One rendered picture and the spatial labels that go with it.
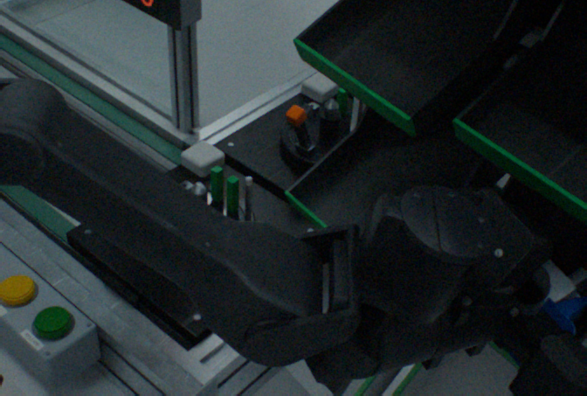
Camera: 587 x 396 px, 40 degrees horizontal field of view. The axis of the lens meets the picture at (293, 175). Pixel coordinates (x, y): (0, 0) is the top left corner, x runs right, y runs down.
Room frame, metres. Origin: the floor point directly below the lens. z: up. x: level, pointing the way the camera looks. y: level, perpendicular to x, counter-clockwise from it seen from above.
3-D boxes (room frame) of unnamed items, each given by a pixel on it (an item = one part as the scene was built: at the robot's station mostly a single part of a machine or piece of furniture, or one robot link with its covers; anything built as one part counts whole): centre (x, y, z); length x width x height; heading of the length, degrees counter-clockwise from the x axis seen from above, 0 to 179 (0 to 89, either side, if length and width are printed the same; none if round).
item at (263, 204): (0.75, 0.11, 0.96); 0.24 x 0.24 x 0.02; 51
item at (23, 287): (0.63, 0.32, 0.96); 0.04 x 0.04 x 0.02
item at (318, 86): (0.95, -0.05, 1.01); 0.24 x 0.24 x 0.13; 51
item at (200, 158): (0.89, 0.13, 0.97); 0.05 x 0.05 x 0.04; 51
